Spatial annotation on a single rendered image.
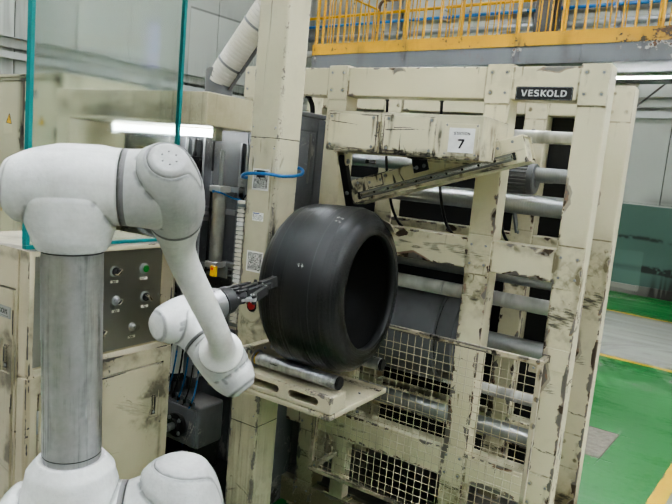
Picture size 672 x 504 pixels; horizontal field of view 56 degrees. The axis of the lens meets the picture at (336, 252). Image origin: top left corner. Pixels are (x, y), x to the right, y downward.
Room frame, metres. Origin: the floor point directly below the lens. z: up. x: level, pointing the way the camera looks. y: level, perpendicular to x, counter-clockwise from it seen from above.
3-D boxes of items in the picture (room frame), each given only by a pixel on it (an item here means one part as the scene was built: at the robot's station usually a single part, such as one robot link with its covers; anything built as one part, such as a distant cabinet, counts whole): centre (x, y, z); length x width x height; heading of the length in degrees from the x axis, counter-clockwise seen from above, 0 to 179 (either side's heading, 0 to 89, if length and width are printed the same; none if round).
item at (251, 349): (2.26, 0.17, 0.90); 0.40 x 0.03 x 0.10; 147
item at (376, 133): (2.35, -0.24, 1.71); 0.61 x 0.25 x 0.15; 57
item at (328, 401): (2.05, 0.10, 0.84); 0.36 x 0.09 x 0.06; 57
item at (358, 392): (2.17, 0.02, 0.80); 0.37 x 0.36 x 0.02; 147
